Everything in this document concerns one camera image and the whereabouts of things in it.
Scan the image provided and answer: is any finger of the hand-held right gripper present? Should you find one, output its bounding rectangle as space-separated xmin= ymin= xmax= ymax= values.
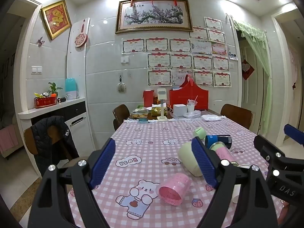
xmin=284 ymin=123 xmax=304 ymax=146
xmin=253 ymin=135 xmax=288 ymax=165

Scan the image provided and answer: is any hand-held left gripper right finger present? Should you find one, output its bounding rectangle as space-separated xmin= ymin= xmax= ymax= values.
xmin=191 ymin=136 xmax=279 ymax=228

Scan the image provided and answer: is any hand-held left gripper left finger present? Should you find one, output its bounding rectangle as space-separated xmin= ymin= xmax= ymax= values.
xmin=28 ymin=137 xmax=117 ymax=228

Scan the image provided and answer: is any large pale green cup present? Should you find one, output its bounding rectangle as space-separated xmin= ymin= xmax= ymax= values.
xmin=178 ymin=141 xmax=205 ymax=177

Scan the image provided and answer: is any pink cup with green rim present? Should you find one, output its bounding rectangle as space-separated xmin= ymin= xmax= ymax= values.
xmin=209 ymin=142 xmax=235 ymax=164

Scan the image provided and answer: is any small green cup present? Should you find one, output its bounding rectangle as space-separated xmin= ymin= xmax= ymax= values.
xmin=192 ymin=127 xmax=207 ymax=140

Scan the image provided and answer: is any white cup with straws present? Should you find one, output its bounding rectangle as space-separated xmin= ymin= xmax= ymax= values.
xmin=187 ymin=96 xmax=198 ymax=113

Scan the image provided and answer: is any blue can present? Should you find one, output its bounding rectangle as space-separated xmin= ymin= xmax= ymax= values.
xmin=205 ymin=134 xmax=232 ymax=150

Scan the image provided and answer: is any brown wooden chair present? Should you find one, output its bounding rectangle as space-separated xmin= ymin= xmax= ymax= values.
xmin=220 ymin=104 xmax=253 ymax=130
xmin=112 ymin=104 xmax=131 ymax=131
xmin=23 ymin=117 xmax=89 ymax=188

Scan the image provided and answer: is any white plastic bag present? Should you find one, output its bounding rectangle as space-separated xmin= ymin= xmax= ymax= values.
xmin=202 ymin=114 xmax=222 ymax=122

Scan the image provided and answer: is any pink checkered bear tablecloth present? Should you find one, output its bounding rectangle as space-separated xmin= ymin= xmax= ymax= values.
xmin=68 ymin=117 xmax=304 ymax=228

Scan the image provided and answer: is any white door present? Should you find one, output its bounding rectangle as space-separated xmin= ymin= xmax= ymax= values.
xmin=239 ymin=38 xmax=264 ymax=133

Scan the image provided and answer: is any clear plastic bag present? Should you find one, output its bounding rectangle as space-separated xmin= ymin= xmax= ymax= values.
xmin=184 ymin=110 xmax=209 ymax=119

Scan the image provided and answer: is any white square box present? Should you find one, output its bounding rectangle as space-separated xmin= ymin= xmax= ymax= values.
xmin=173 ymin=104 xmax=188 ymax=119

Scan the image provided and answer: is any white and black cabinet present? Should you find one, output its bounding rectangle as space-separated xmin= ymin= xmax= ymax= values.
xmin=18 ymin=97 xmax=87 ymax=171

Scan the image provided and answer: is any green curtain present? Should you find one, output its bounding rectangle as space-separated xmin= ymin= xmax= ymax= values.
xmin=233 ymin=19 xmax=272 ymax=133

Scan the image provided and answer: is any black puffer jacket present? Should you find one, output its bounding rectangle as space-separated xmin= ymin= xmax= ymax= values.
xmin=30 ymin=116 xmax=80 ymax=171

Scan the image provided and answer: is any red gift bag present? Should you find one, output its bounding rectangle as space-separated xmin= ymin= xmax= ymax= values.
xmin=169 ymin=74 xmax=209 ymax=111

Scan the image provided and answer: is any red diamond door decoration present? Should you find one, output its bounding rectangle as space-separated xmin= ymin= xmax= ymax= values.
xmin=241 ymin=60 xmax=255 ymax=80

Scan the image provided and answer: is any tall red box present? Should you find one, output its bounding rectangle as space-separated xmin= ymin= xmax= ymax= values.
xmin=143 ymin=90 xmax=154 ymax=108

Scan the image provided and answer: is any white desk stand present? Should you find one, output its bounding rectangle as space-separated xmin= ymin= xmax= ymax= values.
xmin=157 ymin=88 xmax=169 ymax=122

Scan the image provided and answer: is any light blue humidifier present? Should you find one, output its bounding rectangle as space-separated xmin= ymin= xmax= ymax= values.
xmin=65 ymin=78 xmax=78 ymax=99

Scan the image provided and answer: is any red tray with items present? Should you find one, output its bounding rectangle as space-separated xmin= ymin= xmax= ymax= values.
xmin=34 ymin=97 xmax=58 ymax=109

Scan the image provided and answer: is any small potted plant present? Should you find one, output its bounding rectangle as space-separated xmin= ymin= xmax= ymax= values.
xmin=47 ymin=82 xmax=63 ymax=97

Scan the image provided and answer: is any pink towel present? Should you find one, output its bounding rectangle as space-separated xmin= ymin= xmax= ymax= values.
xmin=0 ymin=126 xmax=19 ymax=153

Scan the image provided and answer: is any pink round hanging ornament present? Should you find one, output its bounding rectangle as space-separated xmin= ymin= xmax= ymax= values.
xmin=75 ymin=19 xmax=89 ymax=48

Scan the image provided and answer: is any gold framed red picture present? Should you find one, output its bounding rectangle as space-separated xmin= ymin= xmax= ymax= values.
xmin=40 ymin=0 xmax=72 ymax=40

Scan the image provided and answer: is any framed plum blossom painting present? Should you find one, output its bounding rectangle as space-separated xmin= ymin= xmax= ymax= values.
xmin=115 ymin=0 xmax=194 ymax=34

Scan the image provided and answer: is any group of wall certificates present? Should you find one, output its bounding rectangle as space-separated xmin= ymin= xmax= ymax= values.
xmin=122 ymin=17 xmax=232 ymax=88

